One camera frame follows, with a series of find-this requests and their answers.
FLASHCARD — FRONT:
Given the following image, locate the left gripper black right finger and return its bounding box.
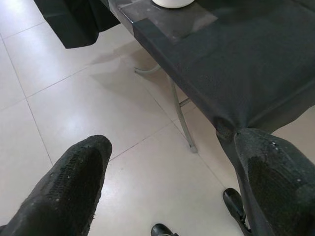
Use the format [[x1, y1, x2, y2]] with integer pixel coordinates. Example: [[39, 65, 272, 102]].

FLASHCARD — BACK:
[[235, 127, 315, 236]]

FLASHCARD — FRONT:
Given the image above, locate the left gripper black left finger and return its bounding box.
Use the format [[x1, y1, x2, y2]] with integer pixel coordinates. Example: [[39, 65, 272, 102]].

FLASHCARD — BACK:
[[0, 134, 113, 236]]

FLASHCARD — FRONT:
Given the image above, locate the white plastic children table top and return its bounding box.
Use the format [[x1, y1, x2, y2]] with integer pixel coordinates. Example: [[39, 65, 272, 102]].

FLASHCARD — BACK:
[[152, 0, 195, 9]]

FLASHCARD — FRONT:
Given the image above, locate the robot left leg black foot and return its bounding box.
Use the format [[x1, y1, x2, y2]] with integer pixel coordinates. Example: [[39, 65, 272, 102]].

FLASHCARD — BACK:
[[150, 223, 178, 236]]

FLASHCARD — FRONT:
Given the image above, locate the grey metal folding table leg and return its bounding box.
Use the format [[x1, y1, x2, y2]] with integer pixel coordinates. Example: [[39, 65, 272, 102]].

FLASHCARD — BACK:
[[134, 66, 199, 154]]

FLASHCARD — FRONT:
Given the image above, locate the black tablecloth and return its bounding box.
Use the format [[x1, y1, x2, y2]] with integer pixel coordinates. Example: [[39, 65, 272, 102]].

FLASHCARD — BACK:
[[33, 0, 315, 234]]

